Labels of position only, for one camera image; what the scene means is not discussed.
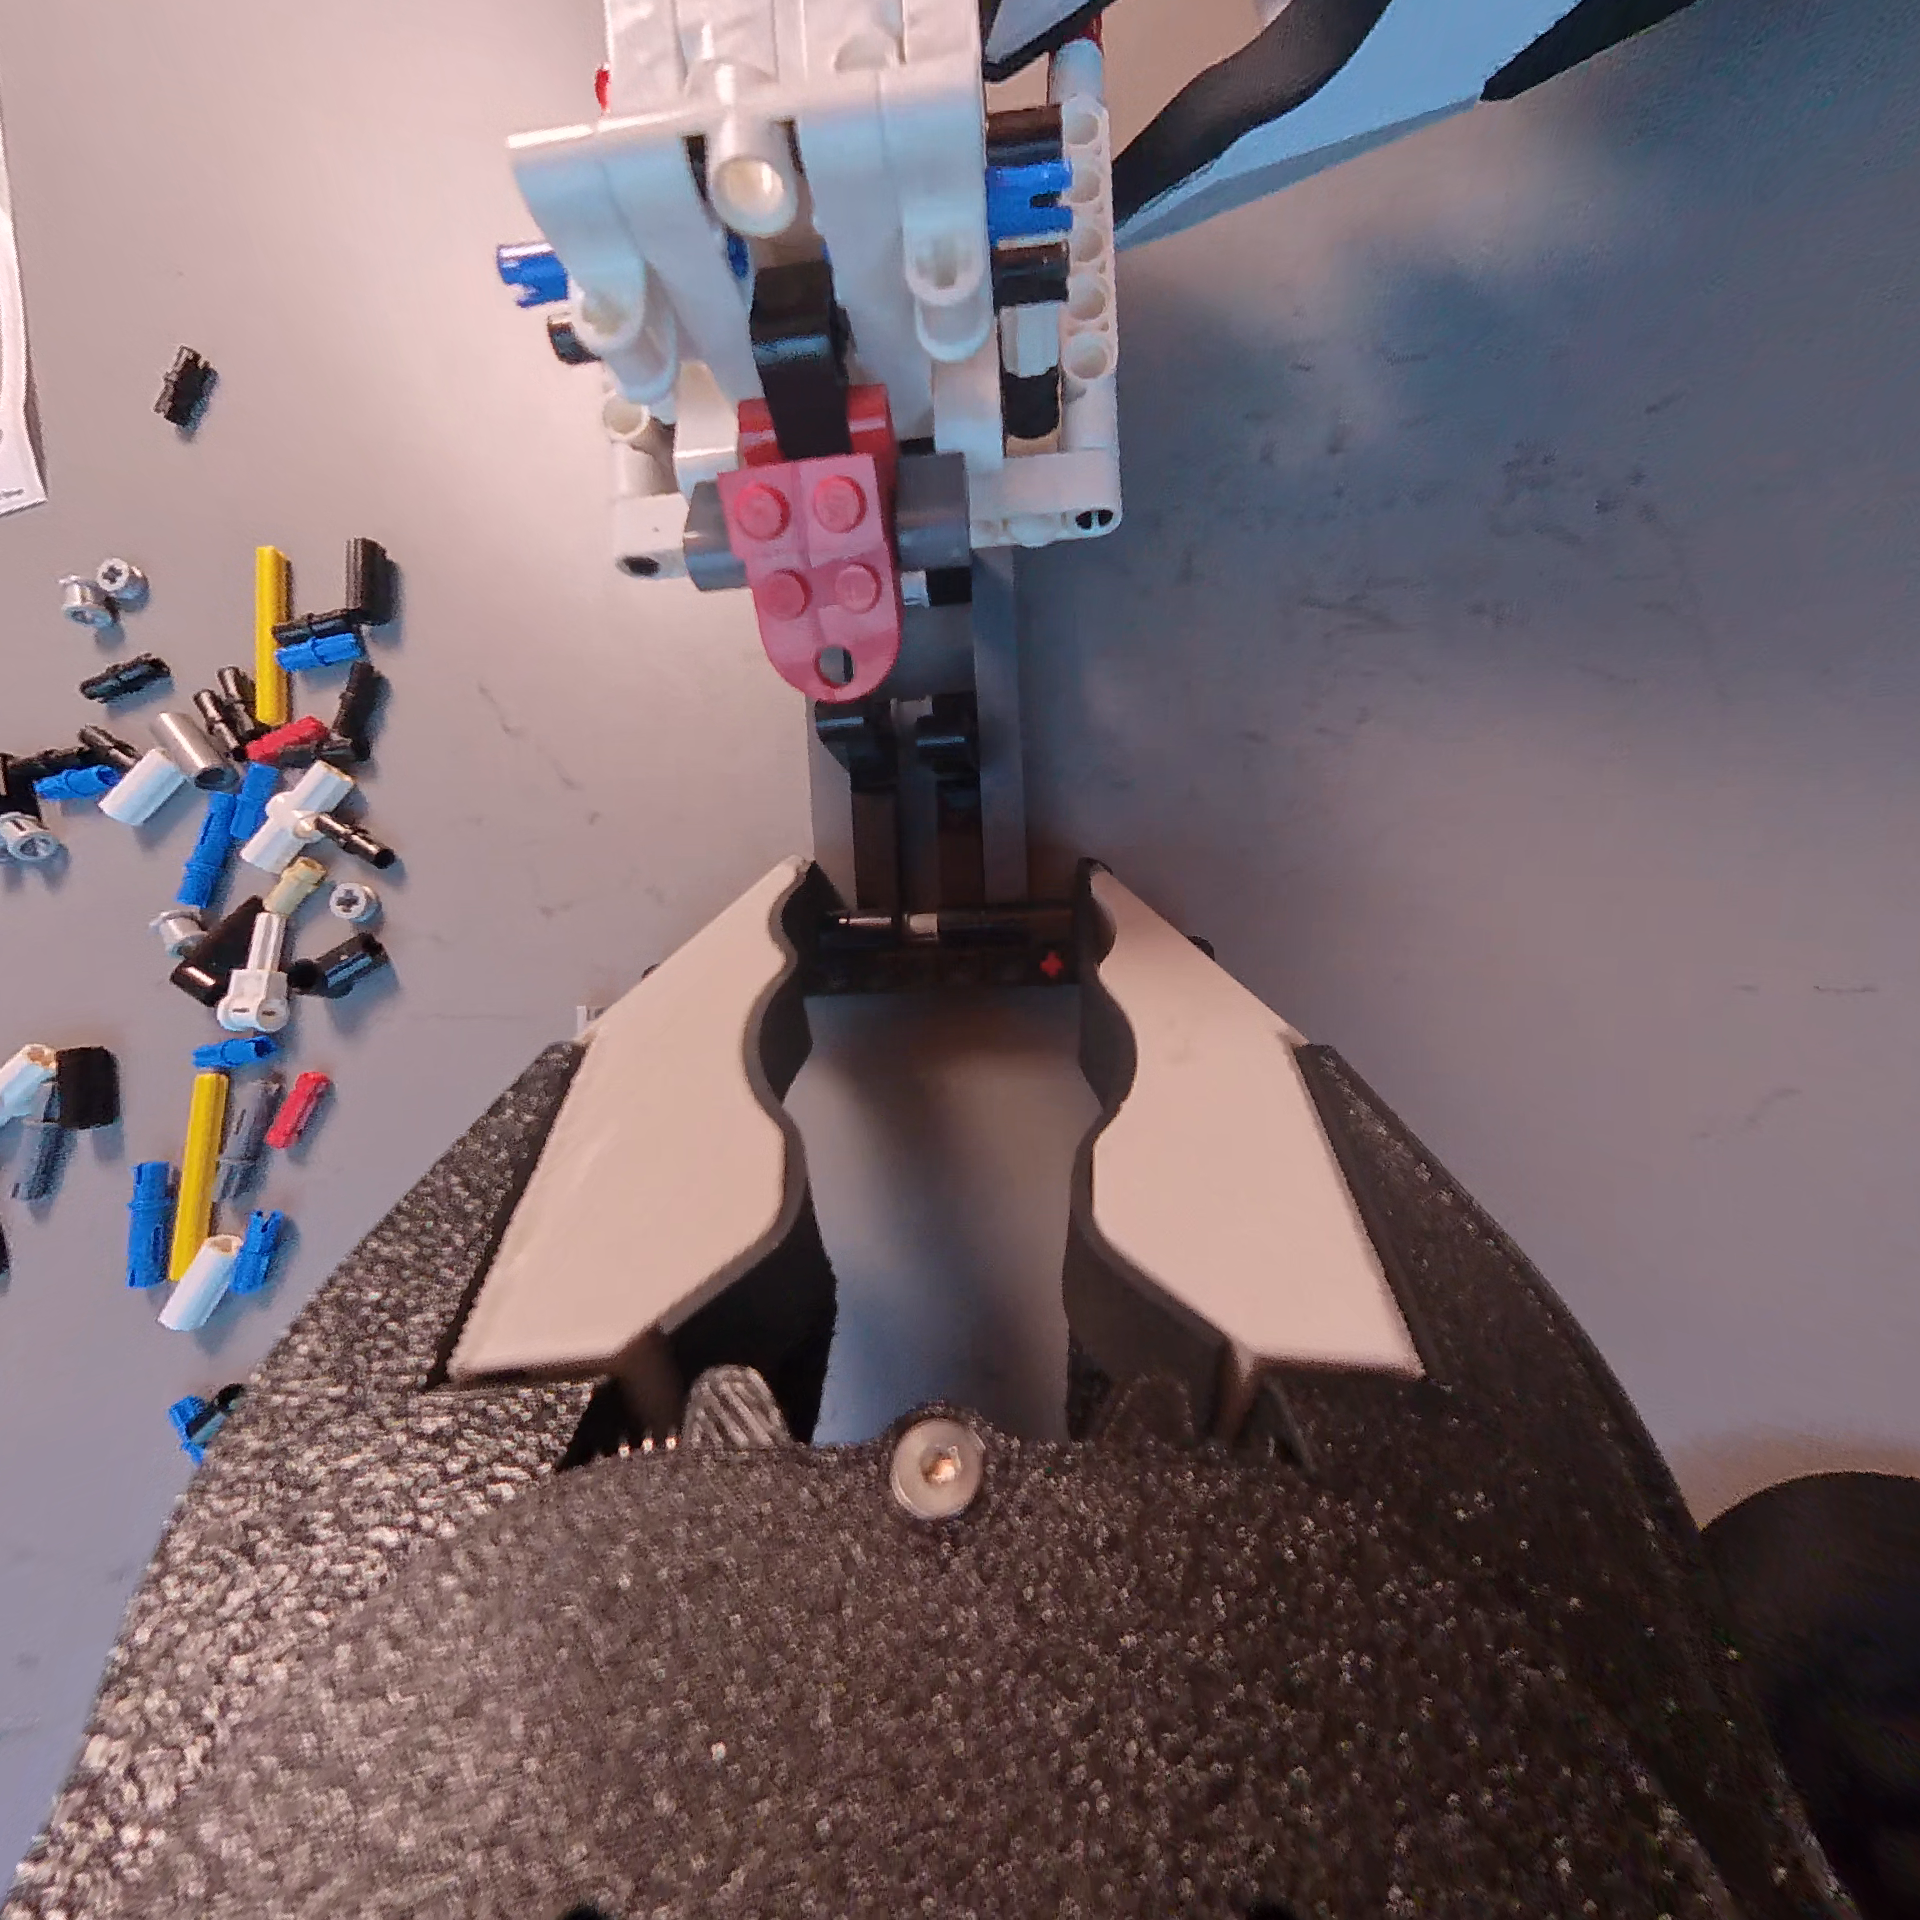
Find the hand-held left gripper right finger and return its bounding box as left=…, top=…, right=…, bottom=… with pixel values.
left=1073, top=863, right=1432, bottom=1388

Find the sticker sheet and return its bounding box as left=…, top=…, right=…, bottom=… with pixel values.
left=0, top=122, right=49, bottom=512

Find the pile of small brick pieces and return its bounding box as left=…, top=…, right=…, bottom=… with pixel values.
left=0, top=536, right=406, bottom=1466

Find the brick-built truck model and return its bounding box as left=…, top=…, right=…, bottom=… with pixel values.
left=497, top=0, right=1147, bottom=1000

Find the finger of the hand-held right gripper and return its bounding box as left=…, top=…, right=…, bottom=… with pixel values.
left=986, top=0, right=1107, bottom=68
left=1112, top=0, right=1706, bottom=249

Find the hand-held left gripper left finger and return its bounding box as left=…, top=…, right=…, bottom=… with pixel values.
left=451, top=863, right=827, bottom=1388

